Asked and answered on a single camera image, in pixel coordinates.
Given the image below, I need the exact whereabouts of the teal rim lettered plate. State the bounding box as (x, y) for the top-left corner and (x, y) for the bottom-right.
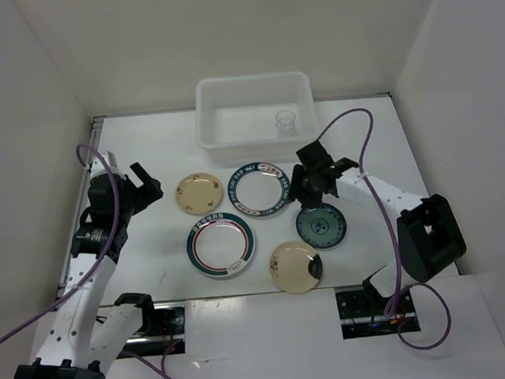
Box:
(227, 162), (291, 218)

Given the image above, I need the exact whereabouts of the teal red ring plate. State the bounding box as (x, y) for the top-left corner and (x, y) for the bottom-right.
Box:
(186, 212), (256, 280)

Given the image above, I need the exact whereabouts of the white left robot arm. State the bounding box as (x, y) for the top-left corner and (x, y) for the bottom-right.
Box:
(14, 151), (163, 379)

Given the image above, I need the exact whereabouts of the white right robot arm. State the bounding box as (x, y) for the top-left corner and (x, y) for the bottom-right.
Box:
(289, 141), (466, 313)

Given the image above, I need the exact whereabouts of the clear glass cup in bin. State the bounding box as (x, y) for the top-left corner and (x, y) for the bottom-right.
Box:
(275, 109), (297, 138)

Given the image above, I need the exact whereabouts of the white plastic bin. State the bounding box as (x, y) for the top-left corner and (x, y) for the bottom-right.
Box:
(195, 71), (319, 165)

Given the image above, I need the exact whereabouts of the blue patterned small plate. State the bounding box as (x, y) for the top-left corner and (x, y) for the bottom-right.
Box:
(295, 202), (348, 249)

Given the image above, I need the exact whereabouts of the beige flower pattern plate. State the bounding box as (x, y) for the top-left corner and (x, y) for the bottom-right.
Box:
(175, 172), (223, 215)

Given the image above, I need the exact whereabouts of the beige plate with calligraphy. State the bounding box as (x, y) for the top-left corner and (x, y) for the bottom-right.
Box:
(268, 241), (323, 294)

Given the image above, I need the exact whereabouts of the aluminium table edge rail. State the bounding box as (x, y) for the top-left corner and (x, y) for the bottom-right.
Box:
(55, 116), (105, 299)

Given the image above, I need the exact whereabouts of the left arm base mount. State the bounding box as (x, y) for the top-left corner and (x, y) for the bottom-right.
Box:
(122, 302), (186, 357)

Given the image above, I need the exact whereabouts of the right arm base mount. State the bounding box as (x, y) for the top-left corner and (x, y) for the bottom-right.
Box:
(335, 286), (421, 340)

